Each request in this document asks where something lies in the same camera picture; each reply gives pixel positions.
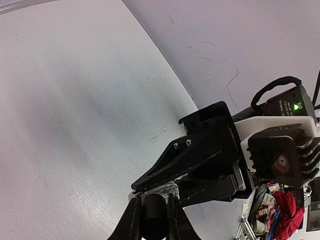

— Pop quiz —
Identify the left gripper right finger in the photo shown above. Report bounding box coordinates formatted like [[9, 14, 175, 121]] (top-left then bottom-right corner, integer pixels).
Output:
[[166, 194, 201, 240]]

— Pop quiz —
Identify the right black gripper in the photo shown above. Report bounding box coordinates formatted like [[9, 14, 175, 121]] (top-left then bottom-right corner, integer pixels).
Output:
[[131, 101, 254, 207]]

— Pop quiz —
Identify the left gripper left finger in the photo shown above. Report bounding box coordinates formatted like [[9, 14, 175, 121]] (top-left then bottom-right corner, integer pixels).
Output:
[[108, 196, 142, 240]]

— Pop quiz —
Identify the black nail polish brush cap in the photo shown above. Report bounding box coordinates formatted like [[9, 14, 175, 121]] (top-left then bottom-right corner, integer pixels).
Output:
[[140, 193, 168, 240]]

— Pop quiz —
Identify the clear nail polish bottle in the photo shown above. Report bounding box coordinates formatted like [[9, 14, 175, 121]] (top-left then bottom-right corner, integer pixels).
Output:
[[128, 181, 180, 203]]

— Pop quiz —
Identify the pile of coloured clothes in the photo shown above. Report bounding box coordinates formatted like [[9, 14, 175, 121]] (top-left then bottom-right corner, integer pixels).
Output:
[[247, 182, 306, 240]]

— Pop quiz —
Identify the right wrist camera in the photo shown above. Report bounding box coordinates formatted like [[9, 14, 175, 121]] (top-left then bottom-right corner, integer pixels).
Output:
[[235, 116, 320, 189]]

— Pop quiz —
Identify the right black camera cable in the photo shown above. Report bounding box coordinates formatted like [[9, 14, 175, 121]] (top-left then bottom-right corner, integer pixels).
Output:
[[250, 76, 303, 111]]

